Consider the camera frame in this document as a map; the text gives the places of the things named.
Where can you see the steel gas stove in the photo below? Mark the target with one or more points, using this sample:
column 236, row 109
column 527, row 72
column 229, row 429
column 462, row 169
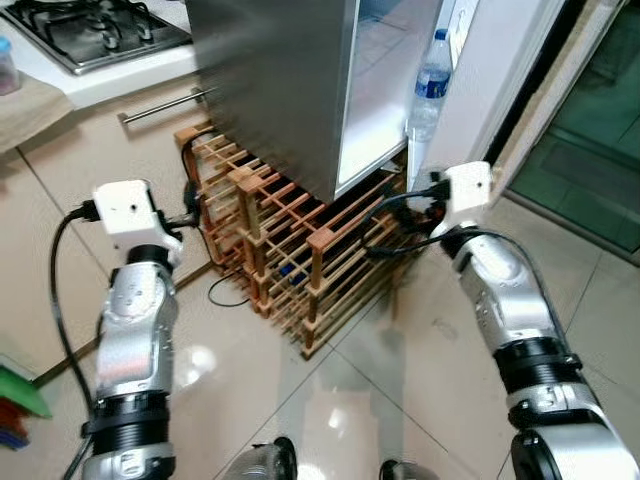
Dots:
column 90, row 30

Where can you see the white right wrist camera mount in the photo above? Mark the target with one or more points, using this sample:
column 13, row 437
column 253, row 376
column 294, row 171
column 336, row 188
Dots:
column 468, row 190

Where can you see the clear water bottle blue label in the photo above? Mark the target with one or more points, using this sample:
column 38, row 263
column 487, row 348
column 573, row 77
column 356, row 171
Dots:
column 432, row 85

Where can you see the beige kitchen cabinet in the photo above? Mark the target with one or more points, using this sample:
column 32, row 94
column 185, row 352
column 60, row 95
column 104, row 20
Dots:
column 80, row 170

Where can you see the beige counter mat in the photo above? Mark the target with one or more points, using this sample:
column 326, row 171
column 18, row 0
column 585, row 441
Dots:
column 30, row 110

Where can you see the robot right leg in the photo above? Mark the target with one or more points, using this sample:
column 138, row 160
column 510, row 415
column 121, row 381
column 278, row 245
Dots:
column 405, row 472

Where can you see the clear container blue lid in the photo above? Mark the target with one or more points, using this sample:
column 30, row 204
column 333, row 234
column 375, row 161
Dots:
column 8, row 70

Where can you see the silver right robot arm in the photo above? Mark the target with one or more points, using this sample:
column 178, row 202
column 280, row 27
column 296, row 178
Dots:
column 510, row 300

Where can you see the beige door frame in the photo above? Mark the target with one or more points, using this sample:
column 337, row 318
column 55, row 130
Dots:
column 560, row 80

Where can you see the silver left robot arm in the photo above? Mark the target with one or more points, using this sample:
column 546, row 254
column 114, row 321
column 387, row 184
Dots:
column 135, row 320

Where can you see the silver fridge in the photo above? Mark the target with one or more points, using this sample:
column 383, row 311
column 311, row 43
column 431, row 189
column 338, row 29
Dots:
column 270, row 90

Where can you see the wooden wine rack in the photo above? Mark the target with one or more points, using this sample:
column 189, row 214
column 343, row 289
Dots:
column 300, row 260

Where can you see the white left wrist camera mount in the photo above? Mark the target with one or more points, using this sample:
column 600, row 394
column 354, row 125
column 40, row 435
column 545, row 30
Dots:
column 125, row 205

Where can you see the green glass door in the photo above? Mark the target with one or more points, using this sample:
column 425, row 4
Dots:
column 590, row 130

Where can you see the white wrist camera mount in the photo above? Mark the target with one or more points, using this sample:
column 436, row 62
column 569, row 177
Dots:
column 468, row 190
column 125, row 205

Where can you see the coloured storage bins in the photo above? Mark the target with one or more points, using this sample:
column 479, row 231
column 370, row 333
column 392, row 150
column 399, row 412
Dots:
column 18, row 395

